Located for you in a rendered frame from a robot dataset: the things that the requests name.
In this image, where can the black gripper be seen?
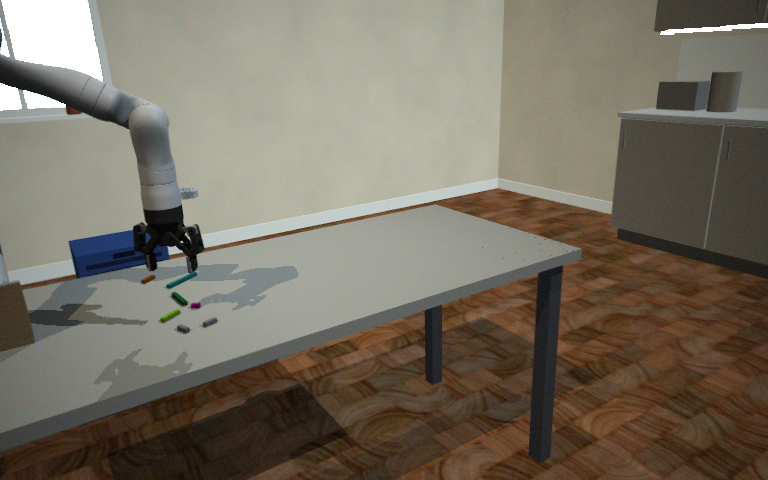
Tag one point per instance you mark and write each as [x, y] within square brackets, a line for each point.
[167, 235]

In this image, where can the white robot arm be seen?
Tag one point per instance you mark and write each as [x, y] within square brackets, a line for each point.
[147, 122]

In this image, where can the turquoise rod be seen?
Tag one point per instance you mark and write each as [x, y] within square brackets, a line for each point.
[181, 280]

